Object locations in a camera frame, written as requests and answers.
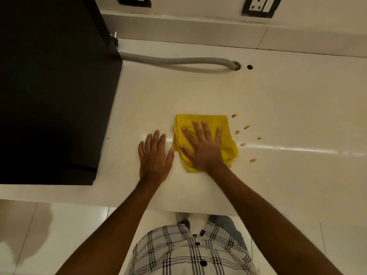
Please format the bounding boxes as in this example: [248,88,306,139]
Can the person's right forearm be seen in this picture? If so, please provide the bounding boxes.
[205,164,343,275]

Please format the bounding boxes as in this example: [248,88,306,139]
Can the blue jeans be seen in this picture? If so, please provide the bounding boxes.
[175,212,248,251]

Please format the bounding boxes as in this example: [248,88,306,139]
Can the yellow cleaning cloth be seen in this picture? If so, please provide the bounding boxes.
[172,114,239,173]

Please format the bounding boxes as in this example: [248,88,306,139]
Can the person's left hand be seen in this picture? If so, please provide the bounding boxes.
[138,129,175,184]

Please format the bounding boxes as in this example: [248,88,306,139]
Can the black framed wall socket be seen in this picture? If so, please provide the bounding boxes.
[241,0,283,19]
[117,0,152,8]

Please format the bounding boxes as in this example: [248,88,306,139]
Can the grey corrugated hose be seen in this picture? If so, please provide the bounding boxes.
[118,51,241,71]

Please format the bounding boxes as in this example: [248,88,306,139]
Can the white checked shirt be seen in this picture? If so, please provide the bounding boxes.
[123,222,259,275]

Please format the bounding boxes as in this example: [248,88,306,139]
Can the person's right hand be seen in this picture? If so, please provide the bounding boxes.
[180,121,227,174]

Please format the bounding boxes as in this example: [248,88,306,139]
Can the person's left forearm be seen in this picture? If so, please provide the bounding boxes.
[56,178,170,275]

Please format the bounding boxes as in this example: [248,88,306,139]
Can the group of brown spill spots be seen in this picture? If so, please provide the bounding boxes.
[231,113,262,164]

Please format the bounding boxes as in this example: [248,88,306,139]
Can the black box appliance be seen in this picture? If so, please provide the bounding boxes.
[0,0,123,186]

